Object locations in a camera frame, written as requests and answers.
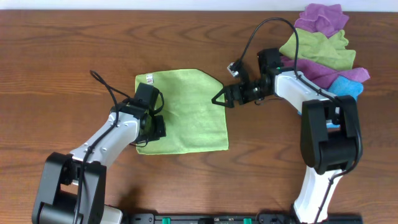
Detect light green microfiber cloth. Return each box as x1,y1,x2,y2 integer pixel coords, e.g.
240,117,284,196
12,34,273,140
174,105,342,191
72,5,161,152
135,69,229,155

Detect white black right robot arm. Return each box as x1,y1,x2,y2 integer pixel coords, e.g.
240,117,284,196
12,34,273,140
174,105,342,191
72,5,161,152
211,67,363,223

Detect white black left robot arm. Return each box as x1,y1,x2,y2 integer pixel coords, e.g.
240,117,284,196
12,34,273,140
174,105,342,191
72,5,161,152
32,104,165,224

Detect purple microfiber cloth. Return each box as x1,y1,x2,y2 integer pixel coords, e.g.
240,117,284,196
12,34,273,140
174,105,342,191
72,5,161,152
297,59,370,88

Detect olive green crumpled cloth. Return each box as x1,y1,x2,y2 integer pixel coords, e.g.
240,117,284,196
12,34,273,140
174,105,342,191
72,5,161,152
296,28,356,70

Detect blue microfiber cloth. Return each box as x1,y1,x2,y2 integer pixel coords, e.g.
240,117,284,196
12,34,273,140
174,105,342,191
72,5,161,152
297,75,364,129

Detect upper purple crumpled cloth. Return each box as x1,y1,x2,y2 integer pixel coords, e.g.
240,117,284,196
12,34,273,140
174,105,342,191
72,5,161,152
294,3,349,38

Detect green plastic clip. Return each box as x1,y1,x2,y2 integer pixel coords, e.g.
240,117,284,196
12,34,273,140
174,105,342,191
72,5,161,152
243,218,252,224
162,217,171,224

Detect black aluminium mounting rail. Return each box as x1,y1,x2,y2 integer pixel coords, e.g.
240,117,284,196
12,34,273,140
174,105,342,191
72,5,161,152
123,212,364,224

